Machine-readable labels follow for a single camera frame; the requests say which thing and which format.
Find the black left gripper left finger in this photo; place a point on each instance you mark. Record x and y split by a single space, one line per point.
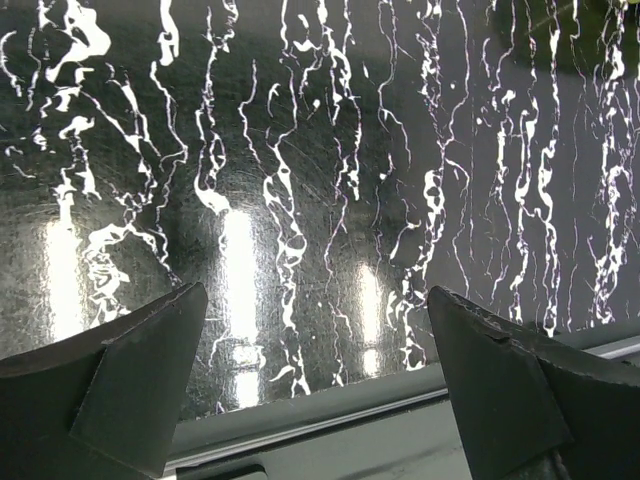
102 404

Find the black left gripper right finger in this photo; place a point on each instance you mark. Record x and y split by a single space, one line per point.
530 407

